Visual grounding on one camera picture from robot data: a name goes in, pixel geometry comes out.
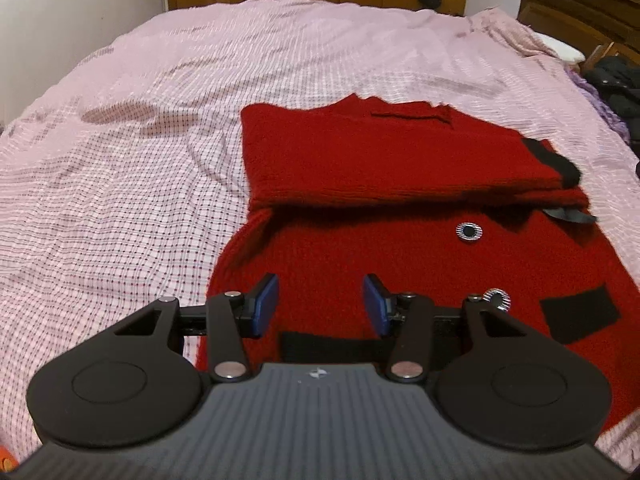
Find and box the black jacket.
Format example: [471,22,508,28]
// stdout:
[582,55,640,146]

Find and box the red knit cardigan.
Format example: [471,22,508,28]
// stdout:
[197,92,623,433]

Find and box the purple cloth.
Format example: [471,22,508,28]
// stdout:
[567,67,633,146]

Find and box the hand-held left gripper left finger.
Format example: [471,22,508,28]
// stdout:
[114,273,279,385]

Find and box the wooden headboard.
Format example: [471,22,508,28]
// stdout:
[517,0,640,68]

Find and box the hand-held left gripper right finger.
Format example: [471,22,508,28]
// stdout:
[362,273,532,385]

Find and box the pink checked bedsheet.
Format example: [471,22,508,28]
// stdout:
[0,0,640,461]

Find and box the white pillow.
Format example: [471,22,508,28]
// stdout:
[540,32,586,63]

